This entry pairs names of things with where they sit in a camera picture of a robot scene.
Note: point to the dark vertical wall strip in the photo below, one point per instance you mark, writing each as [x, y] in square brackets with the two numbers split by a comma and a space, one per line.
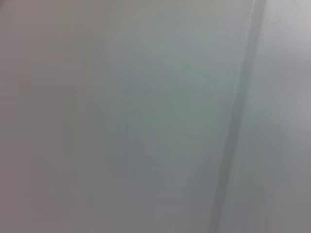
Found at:
[238, 109]

